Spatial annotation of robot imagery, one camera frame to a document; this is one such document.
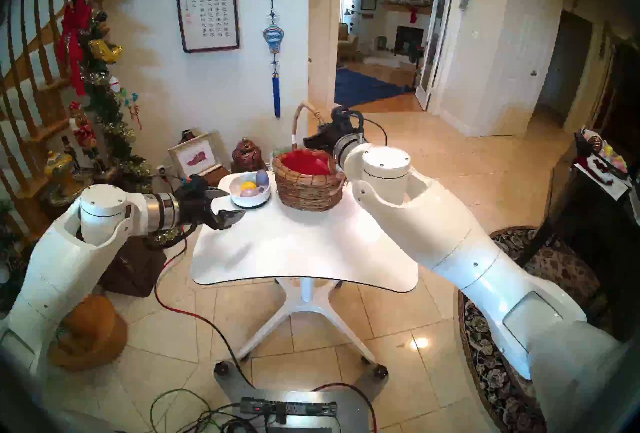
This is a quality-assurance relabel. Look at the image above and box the black power strip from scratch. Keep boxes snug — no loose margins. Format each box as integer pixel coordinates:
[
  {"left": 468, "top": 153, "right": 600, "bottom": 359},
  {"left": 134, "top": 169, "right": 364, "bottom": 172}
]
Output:
[{"left": 239, "top": 397, "right": 338, "bottom": 417}]

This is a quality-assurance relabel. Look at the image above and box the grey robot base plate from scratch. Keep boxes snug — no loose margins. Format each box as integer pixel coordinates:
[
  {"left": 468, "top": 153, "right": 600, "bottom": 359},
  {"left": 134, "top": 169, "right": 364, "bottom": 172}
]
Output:
[{"left": 214, "top": 361, "right": 390, "bottom": 433}]

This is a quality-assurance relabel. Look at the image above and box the small black nutcracker figure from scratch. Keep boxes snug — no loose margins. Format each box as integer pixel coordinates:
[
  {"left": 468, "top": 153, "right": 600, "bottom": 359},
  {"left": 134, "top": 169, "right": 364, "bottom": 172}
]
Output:
[{"left": 60, "top": 136, "right": 81, "bottom": 170}]

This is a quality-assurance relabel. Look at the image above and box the black camera cable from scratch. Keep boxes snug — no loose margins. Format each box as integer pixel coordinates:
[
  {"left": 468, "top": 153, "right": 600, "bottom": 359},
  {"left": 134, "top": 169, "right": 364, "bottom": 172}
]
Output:
[
  {"left": 350, "top": 109, "right": 390, "bottom": 146},
  {"left": 142, "top": 224, "right": 198, "bottom": 250}
]

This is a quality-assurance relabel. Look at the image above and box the yellow ceramic vase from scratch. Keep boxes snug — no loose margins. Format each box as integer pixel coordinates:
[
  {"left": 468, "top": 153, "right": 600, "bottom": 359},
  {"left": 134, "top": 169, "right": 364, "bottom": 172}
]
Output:
[{"left": 44, "top": 151, "right": 75, "bottom": 182}]

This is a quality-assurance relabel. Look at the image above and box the red santa hat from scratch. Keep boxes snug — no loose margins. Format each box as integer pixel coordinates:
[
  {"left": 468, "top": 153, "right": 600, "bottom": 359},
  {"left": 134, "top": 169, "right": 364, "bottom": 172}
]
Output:
[{"left": 571, "top": 156, "right": 615, "bottom": 186}]

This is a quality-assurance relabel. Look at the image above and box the small brown wooden stool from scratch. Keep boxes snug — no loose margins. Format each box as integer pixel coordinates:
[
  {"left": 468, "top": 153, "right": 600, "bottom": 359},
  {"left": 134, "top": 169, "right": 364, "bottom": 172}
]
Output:
[{"left": 200, "top": 166, "right": 233, "bottom": 187}]

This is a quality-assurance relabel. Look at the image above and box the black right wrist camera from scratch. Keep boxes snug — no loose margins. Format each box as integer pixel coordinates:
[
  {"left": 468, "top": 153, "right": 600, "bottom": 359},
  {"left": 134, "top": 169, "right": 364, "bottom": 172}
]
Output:
[{"left": 330, "top": 107, "right": 364, "bottom": 130}]

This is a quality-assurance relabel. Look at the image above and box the white panel door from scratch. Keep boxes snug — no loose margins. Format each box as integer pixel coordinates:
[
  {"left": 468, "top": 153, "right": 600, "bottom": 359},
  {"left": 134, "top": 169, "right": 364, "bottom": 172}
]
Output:
[{"left": 492, "top": 0, "right": 553, "bottom": 137}]

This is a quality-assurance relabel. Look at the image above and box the red tulle cloth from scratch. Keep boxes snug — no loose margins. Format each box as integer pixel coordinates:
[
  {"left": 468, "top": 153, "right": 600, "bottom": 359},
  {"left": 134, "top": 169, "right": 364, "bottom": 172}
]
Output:
[{"left": 281, "top": 149, "right": 333, "bottom": 176}]

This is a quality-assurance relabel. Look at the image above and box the red ribbon bow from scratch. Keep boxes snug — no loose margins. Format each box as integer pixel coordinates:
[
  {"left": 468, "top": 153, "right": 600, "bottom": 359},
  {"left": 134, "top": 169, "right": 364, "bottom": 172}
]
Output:
[{"left": 55, "top": 0, "right": 93, "bottom": 97}]

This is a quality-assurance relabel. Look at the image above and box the wooden staircase railing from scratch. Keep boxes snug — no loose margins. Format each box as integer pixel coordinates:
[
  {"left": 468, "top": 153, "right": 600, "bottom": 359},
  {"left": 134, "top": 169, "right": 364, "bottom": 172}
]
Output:
[{"left": 0, "top": 0, "right": 163, "bottom": 237}]

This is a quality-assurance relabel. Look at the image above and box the red cable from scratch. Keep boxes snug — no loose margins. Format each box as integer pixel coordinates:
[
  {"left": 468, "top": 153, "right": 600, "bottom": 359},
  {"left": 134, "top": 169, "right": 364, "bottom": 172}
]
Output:
[
  {"left": 152, "top": 232, "right": 251, "bottom": 387},
  {"left": 310, "top": 381, "right": 378, "bottom": 433}
]

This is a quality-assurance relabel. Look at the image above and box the oriental patterned round rug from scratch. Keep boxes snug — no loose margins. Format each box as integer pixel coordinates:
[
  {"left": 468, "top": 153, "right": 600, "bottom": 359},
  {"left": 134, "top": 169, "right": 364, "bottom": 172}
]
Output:
[{"left": 457, "top": 226, "right": 613, "bottom": 433}]

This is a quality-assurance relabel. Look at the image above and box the colourful hanging ornament string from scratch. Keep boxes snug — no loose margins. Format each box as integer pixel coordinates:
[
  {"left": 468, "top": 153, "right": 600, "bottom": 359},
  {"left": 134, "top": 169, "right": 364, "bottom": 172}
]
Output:
[{"left": 122, "top": 92, "right": 143, "bottom": 130}]

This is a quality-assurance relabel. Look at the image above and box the black cable bundle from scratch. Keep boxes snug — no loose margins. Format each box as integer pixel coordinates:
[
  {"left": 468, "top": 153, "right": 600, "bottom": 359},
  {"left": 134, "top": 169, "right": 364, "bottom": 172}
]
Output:
[{"left": 195, "top": 402, "right": 281, "bottom": 433}]

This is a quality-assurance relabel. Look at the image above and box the green christmas garland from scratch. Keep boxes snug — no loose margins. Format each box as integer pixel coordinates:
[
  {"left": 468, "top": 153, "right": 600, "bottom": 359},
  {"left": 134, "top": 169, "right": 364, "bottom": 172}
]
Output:
[{"left": 75, "top": 7, "right": 153, "bottom": 187}]

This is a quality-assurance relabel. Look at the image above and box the black piano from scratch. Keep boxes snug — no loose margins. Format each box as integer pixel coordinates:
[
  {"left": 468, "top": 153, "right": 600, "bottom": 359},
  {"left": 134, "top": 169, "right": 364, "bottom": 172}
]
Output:
[{"left": 520, "top": 129, "right": 640, "bottom": 342}]

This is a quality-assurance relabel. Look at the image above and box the small christmas tree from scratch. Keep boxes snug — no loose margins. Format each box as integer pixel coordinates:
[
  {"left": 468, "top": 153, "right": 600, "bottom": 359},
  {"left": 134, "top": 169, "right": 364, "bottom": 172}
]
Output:
[{"left": 0, "top": 199, "right": 31, "bottom": 312}]

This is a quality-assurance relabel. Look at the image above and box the white round bowl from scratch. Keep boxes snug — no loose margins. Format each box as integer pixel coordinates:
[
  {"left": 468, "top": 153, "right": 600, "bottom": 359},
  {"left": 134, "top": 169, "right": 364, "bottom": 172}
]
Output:
[{"left": 229, "top": 170, "right": 272, "bottom": 209}]

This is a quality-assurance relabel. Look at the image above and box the black right camera cable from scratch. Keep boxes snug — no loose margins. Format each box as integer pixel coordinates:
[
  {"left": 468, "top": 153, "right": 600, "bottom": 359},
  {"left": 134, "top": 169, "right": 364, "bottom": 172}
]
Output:
[{"left": 350, "top": 109, "right": 390, "bottom": 146}]

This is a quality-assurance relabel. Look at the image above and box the black floor fan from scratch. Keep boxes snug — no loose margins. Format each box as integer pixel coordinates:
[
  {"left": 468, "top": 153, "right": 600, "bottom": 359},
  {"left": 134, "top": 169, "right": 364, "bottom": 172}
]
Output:
[{"left": 407, "top": 44, "right": 426, "bottom": 90}]

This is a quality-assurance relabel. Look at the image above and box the white table pedestal base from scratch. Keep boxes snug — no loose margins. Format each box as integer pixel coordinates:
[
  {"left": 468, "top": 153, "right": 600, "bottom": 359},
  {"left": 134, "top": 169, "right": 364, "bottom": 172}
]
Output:
[{"left": 235, "top": 277, "right": 388, "bottom": 367}]

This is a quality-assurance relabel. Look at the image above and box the red nutcracker figure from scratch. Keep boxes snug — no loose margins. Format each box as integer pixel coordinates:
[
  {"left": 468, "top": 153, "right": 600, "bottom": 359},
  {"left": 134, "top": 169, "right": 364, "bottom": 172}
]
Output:
[{"left": 67, "top": 102, "right": 108, "bottom": 172}]

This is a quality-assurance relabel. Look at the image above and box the wicker basket with handle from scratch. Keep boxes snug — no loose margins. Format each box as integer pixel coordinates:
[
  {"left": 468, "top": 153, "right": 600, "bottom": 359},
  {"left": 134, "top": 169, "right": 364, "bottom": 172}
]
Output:
[{"left": 271, "top": 102, "right": 347, "bottom": 212}]

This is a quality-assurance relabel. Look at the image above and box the black fireplace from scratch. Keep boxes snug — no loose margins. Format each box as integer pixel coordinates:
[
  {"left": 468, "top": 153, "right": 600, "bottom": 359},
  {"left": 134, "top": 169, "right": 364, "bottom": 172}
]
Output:
[{"left": 394, "top": 26, "right": 425, "bottom": 55}]

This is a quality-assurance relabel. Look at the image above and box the white glass french door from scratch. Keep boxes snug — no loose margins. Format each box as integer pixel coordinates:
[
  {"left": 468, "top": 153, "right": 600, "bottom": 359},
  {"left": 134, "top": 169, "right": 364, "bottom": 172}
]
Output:
[{"left": 415, "top": 0, "right": 457, "bottom": 111}]

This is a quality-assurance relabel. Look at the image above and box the blue floor rug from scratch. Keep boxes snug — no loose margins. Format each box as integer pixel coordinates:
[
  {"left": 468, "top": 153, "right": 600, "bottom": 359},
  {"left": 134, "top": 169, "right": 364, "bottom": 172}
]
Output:
[{"left": 334, "top": 68, "right": 416, "bottom": 108}]

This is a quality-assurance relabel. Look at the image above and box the green cable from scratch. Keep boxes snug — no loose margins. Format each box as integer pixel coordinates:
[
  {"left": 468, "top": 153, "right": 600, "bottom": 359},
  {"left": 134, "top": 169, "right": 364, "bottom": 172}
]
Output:
[{"left": 150, "top": 389, "right": 211, "bottom": 433}]

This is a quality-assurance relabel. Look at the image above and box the black left camera cable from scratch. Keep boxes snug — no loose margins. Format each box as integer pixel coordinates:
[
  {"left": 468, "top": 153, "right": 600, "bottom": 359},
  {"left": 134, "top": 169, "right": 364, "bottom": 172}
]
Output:
[{"left": 142, "top": 224, "right": 198, "bottom": 250}]

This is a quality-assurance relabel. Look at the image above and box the framed red artwork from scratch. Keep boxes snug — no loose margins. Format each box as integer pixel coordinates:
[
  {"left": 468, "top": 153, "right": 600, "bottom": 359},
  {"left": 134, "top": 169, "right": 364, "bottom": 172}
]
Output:
[{"left": 167, "top": 133, "right": 223, "bottom": 178}]

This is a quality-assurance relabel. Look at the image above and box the beige armchair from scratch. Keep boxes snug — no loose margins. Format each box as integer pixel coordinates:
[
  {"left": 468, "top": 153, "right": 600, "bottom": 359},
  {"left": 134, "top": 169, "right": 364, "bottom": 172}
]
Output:
[{"left": 338, "top": 23, "right": 360, "bottom": 55}]

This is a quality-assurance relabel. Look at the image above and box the white paper sheet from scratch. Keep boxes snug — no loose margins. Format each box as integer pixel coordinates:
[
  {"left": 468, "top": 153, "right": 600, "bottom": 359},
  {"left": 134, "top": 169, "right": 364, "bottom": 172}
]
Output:
[{"left": 574, "top": 163, "right": 630, "bottom": 201}]

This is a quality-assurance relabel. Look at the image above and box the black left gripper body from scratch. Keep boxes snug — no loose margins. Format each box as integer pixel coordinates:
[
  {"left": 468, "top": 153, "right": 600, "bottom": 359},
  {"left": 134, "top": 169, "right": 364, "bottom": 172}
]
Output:
[{"left": 176, "top": 187, "right": 221, "bottom": 228}]

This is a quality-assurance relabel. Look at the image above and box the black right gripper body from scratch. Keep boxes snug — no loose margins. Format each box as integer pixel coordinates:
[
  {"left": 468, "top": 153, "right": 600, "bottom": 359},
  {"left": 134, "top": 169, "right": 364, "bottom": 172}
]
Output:
[{"left": 317, "top": 123, "right": 351, "bottom": 152}]

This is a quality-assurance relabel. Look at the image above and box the blue vase knot hanging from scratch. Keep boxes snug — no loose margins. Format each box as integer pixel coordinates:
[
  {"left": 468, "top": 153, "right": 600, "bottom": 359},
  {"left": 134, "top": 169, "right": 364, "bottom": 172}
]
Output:
[{"left": 262, "top": 0, "right": 285, "bottom": 119}]

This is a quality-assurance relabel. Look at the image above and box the brass decorative plate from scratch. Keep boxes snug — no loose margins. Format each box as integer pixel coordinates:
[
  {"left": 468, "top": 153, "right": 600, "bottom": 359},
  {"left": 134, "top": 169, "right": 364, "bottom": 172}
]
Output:
[{"left": 47, "top": 172, "right": 88, "bottom": 207}]

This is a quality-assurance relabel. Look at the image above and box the dark wooden cabinet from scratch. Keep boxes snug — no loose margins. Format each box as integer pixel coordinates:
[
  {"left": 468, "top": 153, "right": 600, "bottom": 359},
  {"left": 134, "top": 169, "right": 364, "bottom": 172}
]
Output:
[{"left": 40, "top": 177, "right": 168, "bottom": 297}]

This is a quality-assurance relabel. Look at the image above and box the red black ceramic jar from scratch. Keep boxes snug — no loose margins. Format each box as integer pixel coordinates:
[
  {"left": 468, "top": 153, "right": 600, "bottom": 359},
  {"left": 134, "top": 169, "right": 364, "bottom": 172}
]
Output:
[{"left": 231, "top": 137, "right": 264, "bottom": 173}]

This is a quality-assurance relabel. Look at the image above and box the pastel egg decoration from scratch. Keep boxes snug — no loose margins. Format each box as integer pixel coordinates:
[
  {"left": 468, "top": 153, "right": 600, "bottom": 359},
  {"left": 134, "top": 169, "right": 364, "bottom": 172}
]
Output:
[{"left": 600, "top": 143, "right": 630, "bottom": 173}]

